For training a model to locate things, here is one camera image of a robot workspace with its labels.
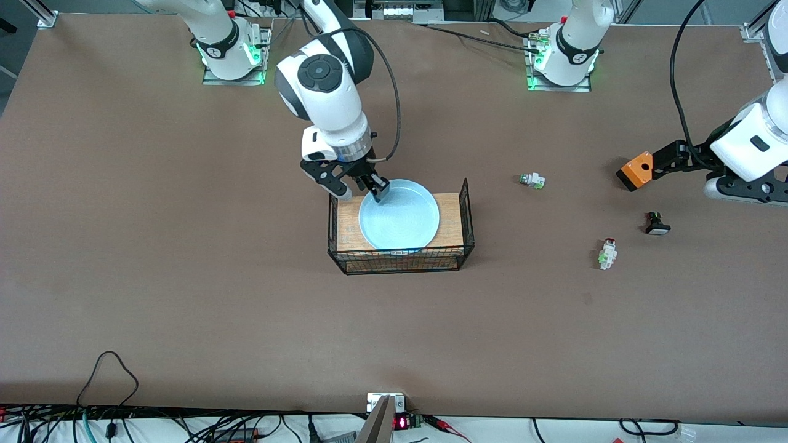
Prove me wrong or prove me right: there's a light blue round plate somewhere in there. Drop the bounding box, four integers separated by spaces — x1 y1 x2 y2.
358 179 441 251

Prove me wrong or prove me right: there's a grey metal bar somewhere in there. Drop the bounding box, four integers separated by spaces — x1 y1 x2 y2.
356 396 395 443

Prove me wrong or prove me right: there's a red black probe lead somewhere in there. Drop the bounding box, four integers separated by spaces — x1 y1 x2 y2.
425 415 472 443

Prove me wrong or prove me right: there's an orange button enclosure box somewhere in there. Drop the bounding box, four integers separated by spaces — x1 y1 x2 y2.
617 151 654 192

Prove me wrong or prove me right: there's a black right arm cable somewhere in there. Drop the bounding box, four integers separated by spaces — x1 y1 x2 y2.
332 26 402 164

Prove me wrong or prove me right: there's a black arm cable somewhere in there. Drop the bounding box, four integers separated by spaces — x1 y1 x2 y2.
669 0 715 164
332 26 402 164

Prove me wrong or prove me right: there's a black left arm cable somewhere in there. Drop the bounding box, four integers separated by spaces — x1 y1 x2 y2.
669 0 715 164

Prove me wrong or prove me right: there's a black wire basket wooden shelf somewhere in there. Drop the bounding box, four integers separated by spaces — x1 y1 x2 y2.
328 178 475 276

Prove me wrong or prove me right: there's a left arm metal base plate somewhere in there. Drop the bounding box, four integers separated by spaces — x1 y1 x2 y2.
525 28 593 93

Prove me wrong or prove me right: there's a white device on frame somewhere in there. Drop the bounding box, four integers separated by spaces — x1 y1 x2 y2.
354 0 444 20

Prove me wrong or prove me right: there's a black cable on table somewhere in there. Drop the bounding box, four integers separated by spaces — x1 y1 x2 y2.
425 23 542 53

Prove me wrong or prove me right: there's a white metal bracket plate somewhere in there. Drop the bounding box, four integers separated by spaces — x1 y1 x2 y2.
367 393 406 413

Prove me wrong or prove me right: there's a black coiled cable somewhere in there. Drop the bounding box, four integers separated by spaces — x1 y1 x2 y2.
619 418 681 436

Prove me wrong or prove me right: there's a black looped cable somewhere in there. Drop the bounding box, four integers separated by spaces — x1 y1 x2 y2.
76 351 140 408

